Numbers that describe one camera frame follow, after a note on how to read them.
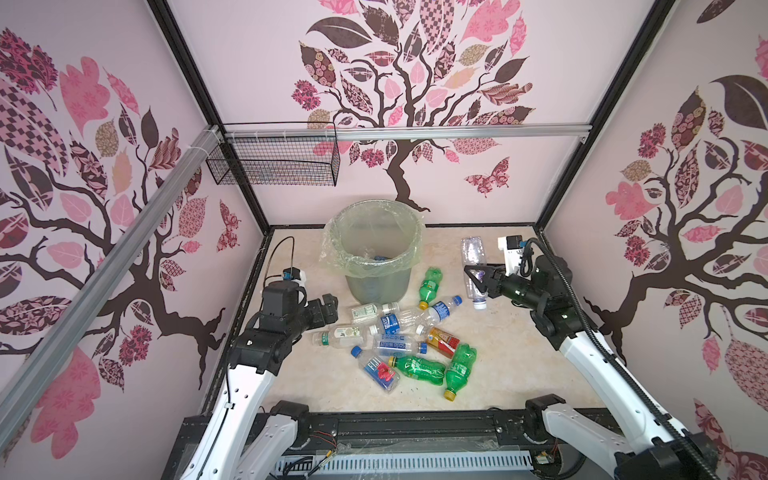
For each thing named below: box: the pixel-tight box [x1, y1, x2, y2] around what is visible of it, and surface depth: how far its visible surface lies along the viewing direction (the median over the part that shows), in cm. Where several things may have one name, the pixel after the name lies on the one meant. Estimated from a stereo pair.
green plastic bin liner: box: [319, 198, 425, 278], surface depth 87 cm
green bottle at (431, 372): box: [388, 356, 446, 386], surface depth 81 cm
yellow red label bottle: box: [415, 324, 461, 359], surface depth 87 cm
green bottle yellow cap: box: [444, 343, 477, 402], surface depth 81 cm
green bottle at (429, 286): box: [418, 266, 443, 311], surface depth 99 cm
